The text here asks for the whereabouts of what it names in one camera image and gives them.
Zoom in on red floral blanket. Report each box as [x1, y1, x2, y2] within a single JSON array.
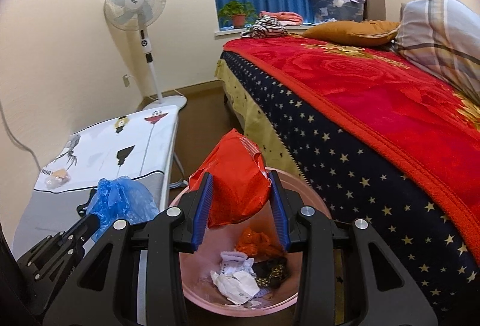
[[224, 36, 479, 255]]

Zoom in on grey wall cable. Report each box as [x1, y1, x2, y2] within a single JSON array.
[[0, 100, 43, 173]]

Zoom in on pink plastic trash bin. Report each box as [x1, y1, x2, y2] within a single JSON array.
[[168, 167, 335, 318]]

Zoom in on yellow star bed skirt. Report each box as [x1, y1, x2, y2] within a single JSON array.
[[215, 59, 304, 180]]

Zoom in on potted green plant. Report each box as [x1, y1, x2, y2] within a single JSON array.
[[217, 0, 258, 29]]

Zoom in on orange plastic bag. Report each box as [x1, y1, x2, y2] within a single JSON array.
[[234, 227, 286, 261]]

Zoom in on red plastic bag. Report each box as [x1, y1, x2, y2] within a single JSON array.
[[189, 129, 271, 228]]

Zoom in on black snack wrapper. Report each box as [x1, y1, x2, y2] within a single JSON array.
[[252, 257, 290, 289]]

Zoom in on navy star bed sheet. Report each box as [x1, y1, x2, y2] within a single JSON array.
[[221, 51, 479, 325]]

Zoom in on white standing fan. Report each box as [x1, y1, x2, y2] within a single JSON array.
[[103, 0, 187, 110]]

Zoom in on white paper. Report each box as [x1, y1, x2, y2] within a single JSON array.
[[210, 251, 260, 306]]

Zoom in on orange brown cushion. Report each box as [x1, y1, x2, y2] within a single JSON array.
[[302, 20, 400, 47]]

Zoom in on pink folded clothes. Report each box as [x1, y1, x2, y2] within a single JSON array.
[[259, 11, 304, 26]]

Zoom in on clear plastic storage box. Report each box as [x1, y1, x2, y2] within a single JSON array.
[[309, 0, 366, 23]]

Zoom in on blue plastic bag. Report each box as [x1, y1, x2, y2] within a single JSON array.
[[86, 177, 160, 242]]

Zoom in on black white striped cloth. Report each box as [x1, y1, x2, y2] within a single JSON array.
[[240, 15, 288, 39]]

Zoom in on plaid pillow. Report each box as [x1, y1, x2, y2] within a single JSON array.
[[394, 0, 479, 105]]

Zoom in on clear wrapper with orange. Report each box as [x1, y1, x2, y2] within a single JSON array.
[[45, 168, 71, 190]]

